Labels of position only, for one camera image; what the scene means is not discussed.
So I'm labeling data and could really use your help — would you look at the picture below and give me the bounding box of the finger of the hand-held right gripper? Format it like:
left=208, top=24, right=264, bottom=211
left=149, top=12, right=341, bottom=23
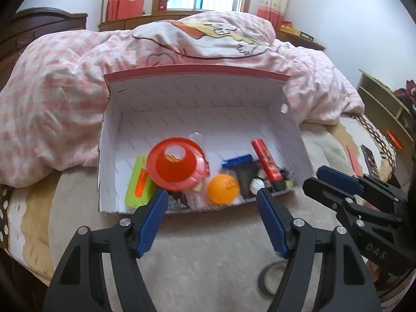
left=302, top=177, right=404, bottom=227
left=316, top=165, right=409, bottom=204

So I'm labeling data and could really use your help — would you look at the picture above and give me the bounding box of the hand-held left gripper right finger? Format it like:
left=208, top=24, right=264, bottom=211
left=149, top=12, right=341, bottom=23
left=256, top=188, right=381, bottom=312

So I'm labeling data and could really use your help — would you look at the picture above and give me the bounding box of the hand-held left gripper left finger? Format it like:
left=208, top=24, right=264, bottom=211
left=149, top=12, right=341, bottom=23
left=42, top=188, right=170, bottom=312

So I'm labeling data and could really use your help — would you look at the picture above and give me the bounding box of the black patterned pouch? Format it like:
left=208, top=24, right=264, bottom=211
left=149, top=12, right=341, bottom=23
left=167, top=190, right=191, bottom=209

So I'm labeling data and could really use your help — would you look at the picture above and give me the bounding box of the green case with orange slider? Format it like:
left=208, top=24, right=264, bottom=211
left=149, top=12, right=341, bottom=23
left=124, top=155, right=157, bottom=209

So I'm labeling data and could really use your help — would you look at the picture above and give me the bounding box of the orange funnel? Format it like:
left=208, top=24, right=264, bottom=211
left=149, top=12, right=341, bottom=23
left=146, top=138, right=210, bottom=192

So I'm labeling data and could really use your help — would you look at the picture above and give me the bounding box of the dark transparent square box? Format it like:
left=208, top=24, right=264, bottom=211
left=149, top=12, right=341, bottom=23
left=232, top=162, right=270, bottom=200

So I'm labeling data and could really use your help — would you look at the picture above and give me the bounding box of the orange ball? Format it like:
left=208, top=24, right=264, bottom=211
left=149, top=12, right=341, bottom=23
left=207, top=174, right=240, bottom=206

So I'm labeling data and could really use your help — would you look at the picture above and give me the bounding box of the red tube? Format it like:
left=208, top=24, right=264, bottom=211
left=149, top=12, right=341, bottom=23
left=251, top=139, right=283, bottom=183

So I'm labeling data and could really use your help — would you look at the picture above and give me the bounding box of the blue plastic piece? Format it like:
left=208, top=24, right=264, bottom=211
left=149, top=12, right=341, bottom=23
left=222, top=154, right=253, bottom=170

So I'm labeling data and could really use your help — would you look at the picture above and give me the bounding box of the red cardboard box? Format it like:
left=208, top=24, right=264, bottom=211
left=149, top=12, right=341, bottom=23
left=97, top=63, right=313, bottom=216

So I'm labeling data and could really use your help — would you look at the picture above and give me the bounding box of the red card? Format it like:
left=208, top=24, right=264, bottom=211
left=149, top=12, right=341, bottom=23
left=346, top=145, right=362, bottom=176

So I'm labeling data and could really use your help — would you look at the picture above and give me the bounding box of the dark phone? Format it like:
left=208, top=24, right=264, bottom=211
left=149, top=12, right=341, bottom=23
left=361, top=145, right=379, bottom=176

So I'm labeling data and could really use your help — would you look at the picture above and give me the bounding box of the beige fuzzy blanket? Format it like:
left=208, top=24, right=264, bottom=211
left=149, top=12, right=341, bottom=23
left=49, top=130, right=384, bottom=312

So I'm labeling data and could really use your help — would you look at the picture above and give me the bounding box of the black tape roll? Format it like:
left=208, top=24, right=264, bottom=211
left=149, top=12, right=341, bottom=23
left=258, top=262, right=288, bottom=296

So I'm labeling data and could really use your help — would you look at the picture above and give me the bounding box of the orange plastic item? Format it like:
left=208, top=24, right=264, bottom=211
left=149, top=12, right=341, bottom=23
left=386, top=131, right=403, bottom=148

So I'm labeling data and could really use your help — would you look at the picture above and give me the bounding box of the light wooden shelf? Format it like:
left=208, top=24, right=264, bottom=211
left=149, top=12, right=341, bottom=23
left=356, top=69, right=416, bottom=157

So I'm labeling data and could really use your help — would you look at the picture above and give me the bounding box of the brown dotted bedsheet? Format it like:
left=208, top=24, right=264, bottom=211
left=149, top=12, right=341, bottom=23
left=0, top=112, right=397, bottom=280

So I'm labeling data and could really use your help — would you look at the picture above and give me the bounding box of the wooden desk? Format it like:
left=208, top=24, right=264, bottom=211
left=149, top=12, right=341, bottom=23
left=275, top=29, right=326, bottom=51

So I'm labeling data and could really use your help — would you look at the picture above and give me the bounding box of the yellow box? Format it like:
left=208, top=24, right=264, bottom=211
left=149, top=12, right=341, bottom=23
left=280, top=21, right=313, bottom=38

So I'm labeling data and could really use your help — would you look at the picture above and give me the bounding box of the pink checkered quilt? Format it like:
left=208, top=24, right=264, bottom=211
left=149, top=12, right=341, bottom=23
left=0, top=10, right=365, bottom=187

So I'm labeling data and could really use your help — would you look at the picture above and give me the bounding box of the wooden cabinet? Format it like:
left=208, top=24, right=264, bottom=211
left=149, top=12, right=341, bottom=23
left=98, top=10, right=209, bottom=32

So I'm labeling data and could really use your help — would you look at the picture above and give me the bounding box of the dark wooden headboard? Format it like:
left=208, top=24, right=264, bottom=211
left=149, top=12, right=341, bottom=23
left=0, top=7, right=89, bottom=82

